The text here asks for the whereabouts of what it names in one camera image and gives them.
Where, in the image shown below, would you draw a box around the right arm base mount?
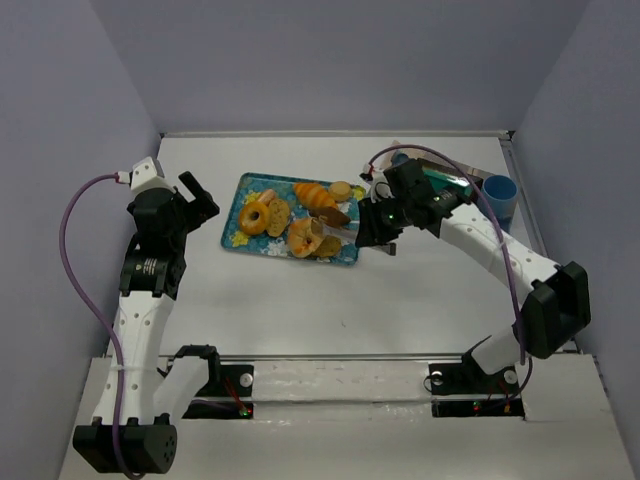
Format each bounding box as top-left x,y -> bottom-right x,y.
423,354 -> 525,419

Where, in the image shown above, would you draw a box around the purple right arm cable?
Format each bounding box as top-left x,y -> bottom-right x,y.
362,144 -> 535,396

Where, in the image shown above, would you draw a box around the blue floral serving tray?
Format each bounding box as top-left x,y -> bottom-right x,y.
221,172 -> 365,267

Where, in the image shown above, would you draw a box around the small pale round roll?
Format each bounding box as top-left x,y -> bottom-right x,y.
257,189 -> 277,205

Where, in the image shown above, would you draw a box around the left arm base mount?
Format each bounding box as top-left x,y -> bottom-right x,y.
158,345 -> 255,420

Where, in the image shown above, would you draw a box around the blue plastic cup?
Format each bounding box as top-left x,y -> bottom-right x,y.
483,175 -> 519,221

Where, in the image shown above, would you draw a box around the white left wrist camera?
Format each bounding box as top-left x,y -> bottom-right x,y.
130,156 -> 167,194

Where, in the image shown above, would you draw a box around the small round tan bun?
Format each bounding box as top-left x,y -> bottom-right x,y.
328,181 -> 352,203

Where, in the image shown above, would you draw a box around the tan bread slice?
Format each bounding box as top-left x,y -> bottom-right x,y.
312,235 -> 342,258

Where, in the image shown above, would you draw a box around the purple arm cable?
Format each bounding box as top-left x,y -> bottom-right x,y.
362,144 -> 535,396
59,172 -> 149,479

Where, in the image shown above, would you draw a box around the orange striped croissant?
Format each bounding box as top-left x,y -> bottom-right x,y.
293,182 -> 338,209

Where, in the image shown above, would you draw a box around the dark brown chocolate bread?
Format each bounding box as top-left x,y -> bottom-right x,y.
309,207 -> 351,228

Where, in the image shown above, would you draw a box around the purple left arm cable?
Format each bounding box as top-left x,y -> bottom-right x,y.
59,172 -> 149,479

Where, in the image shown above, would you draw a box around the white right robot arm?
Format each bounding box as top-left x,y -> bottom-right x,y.
360,159 -> 591,375

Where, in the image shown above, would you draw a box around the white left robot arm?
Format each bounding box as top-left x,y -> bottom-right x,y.
72,166 -> 235,479

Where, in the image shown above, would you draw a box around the metal serving tongs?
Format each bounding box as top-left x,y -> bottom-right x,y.
311,217 -> 397,256

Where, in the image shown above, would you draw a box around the green square plate dark rim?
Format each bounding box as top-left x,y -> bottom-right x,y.
419,159 -> 477,202

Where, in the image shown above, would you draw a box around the glazed ring donut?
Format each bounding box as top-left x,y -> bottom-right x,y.
238,201 -> 270,236

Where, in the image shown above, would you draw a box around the blue cloth placemat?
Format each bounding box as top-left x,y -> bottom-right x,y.
379,148 -> 519,232

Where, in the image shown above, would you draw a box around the metal rail bar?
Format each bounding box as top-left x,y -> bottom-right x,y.
154,352 -> 466,363

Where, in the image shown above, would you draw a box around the brown bread slice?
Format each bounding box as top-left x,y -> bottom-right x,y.
266,198 -> 291,238

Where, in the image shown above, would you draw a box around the orange twisted ring bread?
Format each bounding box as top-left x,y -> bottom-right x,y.
287,217 -> 325,258

